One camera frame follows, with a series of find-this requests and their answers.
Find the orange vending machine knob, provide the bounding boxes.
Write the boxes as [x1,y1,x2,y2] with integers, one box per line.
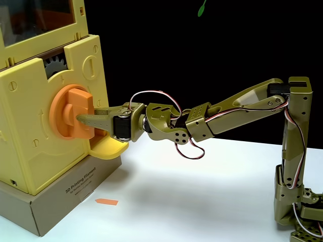
[49,84,95,139]

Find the yellow capsule vending machine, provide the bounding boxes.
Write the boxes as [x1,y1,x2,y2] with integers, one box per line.
[0,0,129,196]

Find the yellow dispensing tray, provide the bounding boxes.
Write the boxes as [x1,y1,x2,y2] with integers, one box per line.
[89,135,129,160]

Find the grey plastic gear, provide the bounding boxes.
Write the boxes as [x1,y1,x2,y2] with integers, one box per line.
[44,55,68,78]

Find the orange paper arrow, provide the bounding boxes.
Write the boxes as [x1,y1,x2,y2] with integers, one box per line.
[94,198,119,206]

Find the brown cardboard filament box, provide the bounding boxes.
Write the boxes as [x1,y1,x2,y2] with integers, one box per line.
[0,154,123,237]

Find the green plant leaf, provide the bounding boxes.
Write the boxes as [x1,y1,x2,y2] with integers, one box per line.
[197,0,207,18]

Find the red white black wrist cable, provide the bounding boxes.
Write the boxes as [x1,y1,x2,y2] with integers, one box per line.
[129,90,205,160]

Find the white servo cable at base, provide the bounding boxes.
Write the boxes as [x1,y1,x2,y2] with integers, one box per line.
[292,203,323,237]

